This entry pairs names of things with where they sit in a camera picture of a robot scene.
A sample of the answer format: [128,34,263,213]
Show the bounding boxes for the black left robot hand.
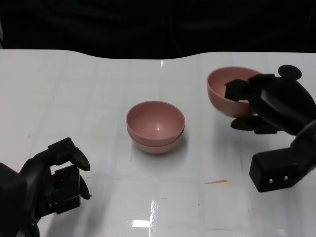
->
[0,138,91,237]

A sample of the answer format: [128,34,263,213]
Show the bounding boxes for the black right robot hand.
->
[224,73,316,136]

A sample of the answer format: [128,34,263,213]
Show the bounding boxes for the pink ribbed plastic bowl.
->
[206,66,264,119]
[125,100,186,143]
[128,129,185,155]

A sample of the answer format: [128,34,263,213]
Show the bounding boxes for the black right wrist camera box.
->
[249,142,316,193]

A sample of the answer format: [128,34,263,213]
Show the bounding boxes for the thin dark hanging cable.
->
[170,0,183,57]

